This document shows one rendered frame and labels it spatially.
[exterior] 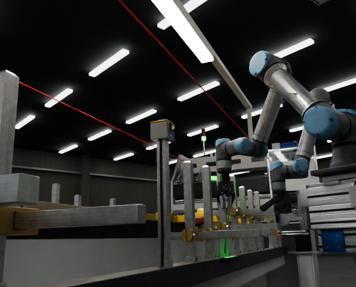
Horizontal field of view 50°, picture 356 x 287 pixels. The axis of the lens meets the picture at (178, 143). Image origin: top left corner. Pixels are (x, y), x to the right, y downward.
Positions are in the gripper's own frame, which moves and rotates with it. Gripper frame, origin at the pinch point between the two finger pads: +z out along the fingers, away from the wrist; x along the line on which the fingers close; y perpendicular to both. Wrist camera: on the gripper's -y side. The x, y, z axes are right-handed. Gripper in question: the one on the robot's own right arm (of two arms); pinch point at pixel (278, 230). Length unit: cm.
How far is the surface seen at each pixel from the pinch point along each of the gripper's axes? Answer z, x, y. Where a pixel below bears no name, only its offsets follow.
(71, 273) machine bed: 12, -105, -49
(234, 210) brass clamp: -12.6, 16.4, -27.1
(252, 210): -12.3, 23.5, -17.4
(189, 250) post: 8, -56, -29
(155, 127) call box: -38, -84, -29
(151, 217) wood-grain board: -7, -55, -46
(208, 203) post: -13.6, -30.8, -27.0
